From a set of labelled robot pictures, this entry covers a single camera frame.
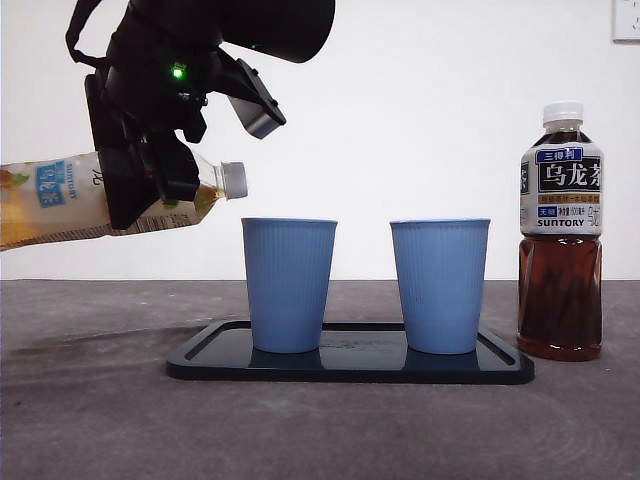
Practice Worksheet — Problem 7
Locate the pale jasmine oolong tea bottle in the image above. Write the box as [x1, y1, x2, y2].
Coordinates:
[0, 149, 250, 252]

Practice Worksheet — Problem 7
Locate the dark oolong tea bottle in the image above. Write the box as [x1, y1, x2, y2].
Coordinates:
[516, 100, 604, 363]

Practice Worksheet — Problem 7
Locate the blue ribbed cup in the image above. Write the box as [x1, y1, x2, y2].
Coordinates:
[389, 216, 493, 356]
[240, 216, 339, 355]

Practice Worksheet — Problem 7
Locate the dark blue tray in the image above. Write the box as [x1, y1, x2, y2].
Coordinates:
[165, 319, 536, 385]

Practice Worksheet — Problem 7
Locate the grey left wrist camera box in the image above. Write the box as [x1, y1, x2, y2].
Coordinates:
[227, 58, 287, 140]

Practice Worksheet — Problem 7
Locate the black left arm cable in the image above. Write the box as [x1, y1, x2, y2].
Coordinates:
[65, 0, 109, 69]

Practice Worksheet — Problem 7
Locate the white wall socket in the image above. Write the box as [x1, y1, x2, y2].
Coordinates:
[612, 0, 640, 42]

